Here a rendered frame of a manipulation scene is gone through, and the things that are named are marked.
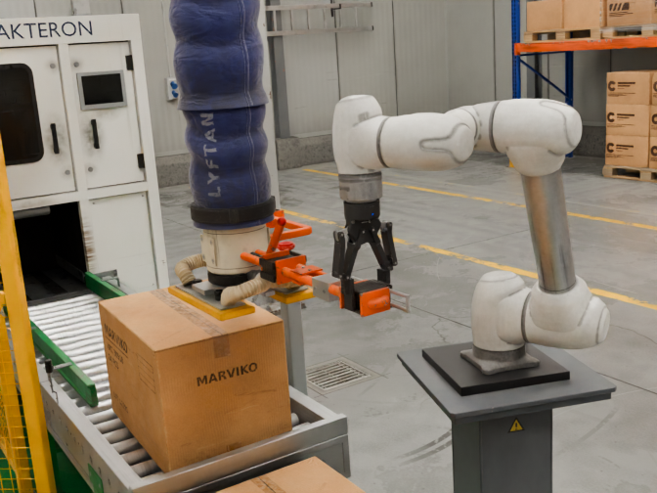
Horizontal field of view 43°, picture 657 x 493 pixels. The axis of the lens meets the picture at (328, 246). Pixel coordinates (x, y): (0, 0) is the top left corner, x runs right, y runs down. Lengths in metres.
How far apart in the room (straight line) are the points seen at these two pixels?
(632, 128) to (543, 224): 8.02
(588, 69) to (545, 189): 10.14
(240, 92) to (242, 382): 0.87
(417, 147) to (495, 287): 0.95
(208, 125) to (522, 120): 0.77
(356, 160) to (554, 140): 0.59
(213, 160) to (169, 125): 9.59
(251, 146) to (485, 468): 1.17
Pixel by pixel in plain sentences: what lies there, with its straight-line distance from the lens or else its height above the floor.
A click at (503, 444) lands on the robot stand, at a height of 0.56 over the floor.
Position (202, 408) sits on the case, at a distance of 2.46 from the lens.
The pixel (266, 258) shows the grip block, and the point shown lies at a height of 1.23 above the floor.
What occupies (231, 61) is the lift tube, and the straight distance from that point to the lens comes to 2.09.
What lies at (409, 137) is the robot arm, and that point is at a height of 1.56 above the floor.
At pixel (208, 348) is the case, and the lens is 2.41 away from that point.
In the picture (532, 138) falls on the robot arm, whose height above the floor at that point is 1.49.
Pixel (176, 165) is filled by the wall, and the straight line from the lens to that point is 11.62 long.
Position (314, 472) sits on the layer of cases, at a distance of 2.48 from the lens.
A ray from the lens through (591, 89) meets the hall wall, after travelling 12.25.
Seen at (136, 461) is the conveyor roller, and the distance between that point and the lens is 2.71.
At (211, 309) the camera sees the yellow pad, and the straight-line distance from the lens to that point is 2.14.
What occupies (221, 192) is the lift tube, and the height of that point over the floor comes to 1.39.
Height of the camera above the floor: 1.73
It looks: 14 degrees down
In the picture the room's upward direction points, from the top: 4 degrees counter-clockwise
